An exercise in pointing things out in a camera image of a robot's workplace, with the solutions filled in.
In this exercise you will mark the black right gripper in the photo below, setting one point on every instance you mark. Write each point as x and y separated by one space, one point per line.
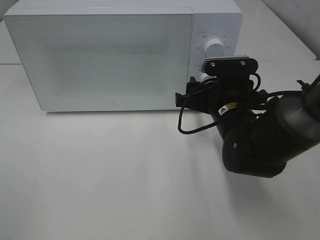
212 94

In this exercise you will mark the white timer knob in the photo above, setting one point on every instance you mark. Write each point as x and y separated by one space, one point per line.
203 77

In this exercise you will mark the white microwave door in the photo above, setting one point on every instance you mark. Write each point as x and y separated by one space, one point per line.
103 59

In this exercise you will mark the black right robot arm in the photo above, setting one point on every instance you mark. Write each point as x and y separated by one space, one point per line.
261 131

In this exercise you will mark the upper white power knob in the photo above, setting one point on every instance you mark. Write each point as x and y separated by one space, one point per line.
214 47

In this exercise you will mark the white microwave oven body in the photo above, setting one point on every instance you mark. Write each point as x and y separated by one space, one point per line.
210 18

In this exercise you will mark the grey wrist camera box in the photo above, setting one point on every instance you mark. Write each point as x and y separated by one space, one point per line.
229 66

